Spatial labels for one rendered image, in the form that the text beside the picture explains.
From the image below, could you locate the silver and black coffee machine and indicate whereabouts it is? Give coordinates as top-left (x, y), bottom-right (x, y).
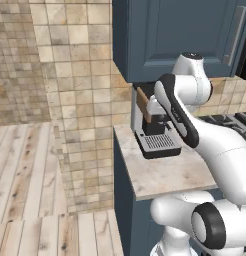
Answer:
top-left (130, 81), bottom-right (183, 160)

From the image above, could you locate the blue base cabinet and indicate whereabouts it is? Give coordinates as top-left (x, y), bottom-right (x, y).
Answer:
top-left (113, 128), bottom-right (226, 256)

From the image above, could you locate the blue cupboard door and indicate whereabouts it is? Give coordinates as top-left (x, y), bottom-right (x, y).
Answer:
top-left (127, 0), bottom-right (246, 83)

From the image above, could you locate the black hob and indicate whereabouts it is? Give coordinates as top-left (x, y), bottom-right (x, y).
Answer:
top-left (198, 111), bottom-right (246, 148)

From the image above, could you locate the blue wall cupboard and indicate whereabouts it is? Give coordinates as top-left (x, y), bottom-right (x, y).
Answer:
top-left (111, 0), bottom-right (246, 84)

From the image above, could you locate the silver cupboard door handle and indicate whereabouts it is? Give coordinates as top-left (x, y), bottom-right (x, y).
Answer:
top-left (223, 5), bottom-right (246, 67)

